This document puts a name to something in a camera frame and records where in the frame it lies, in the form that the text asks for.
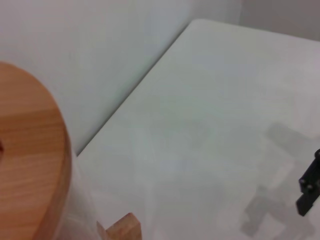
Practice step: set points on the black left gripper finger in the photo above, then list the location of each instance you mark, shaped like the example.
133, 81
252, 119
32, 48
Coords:
311, 185

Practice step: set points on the wooden dispenser stand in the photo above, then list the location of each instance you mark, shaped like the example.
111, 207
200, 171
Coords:
122, 227

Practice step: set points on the clear glass water dispenser jar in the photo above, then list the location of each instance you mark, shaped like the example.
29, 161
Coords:
80, 200

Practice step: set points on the round wooden jar lid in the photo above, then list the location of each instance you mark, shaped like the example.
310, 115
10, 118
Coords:
30, 150

